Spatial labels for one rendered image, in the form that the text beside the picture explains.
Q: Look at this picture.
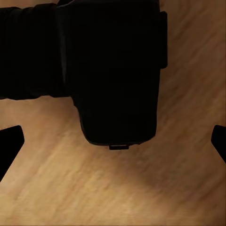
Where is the digital camera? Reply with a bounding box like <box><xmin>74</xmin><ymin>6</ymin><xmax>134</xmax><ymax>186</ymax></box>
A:
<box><xmin>0</xmin><ymin>0</ymin><xmax>168</xmax><ymax>150</ymax></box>

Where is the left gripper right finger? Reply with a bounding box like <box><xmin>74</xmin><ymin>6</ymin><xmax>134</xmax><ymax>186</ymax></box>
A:
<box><xmin>211</xmin><ymin>125</ymin><xmax>226</xmax><ymax>163</ymax></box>

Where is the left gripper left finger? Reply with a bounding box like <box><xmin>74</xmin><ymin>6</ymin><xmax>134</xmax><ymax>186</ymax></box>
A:
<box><xmin>0</xmin><ymin>125</ymin><xmax>24</xmax><ymax>182</ymax></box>

